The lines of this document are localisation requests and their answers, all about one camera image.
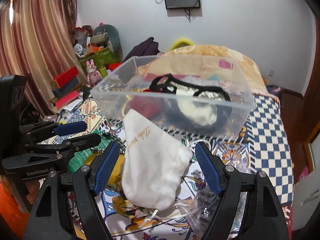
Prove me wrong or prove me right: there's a wall power outlet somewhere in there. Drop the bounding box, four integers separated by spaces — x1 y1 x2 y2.
268 70 274 77

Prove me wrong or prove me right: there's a dark purple clothing pile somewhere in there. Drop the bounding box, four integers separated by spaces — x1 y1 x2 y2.
123 37 160 62

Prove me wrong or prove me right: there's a green knitted cloth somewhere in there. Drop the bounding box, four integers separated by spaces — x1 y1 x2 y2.
68 129 113 172

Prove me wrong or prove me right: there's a green storage basket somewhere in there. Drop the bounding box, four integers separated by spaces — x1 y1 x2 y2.
79 48 121 73

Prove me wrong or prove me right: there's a striped pink curtain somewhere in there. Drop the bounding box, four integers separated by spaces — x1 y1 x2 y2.
1 0 87 115

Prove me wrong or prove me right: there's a red velvet pouch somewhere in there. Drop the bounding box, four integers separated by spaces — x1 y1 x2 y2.
130 96 162 120

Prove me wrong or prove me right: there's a red gift box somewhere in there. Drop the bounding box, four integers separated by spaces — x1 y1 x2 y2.
50 66 79 89

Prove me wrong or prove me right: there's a pink bunny doll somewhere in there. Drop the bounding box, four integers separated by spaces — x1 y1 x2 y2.
86 59 103 87

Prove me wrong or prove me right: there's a white drawstring pouch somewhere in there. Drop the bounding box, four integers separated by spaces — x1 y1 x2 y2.
121 109 193 211

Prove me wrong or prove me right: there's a brown wooden wardrobe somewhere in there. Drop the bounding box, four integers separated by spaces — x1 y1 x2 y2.
281 20 319 183

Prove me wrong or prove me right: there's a patterned bed sheet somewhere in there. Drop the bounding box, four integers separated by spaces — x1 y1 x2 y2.
49 94 293 239

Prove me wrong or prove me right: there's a beige patterned blanket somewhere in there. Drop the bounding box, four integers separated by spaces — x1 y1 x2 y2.
138 44 267 94

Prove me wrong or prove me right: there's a yellow curved foam hoop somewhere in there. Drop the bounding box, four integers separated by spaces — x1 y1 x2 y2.
169 37 195 51

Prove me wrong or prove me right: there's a grey plush toy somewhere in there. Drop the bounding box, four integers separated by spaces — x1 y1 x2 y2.
91 24 123 60

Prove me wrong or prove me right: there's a black lace fabric item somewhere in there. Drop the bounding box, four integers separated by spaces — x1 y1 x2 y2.
149 74 232 132

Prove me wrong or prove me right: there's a clear plastic storage box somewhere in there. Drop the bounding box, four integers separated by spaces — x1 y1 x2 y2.
91 56 255 138

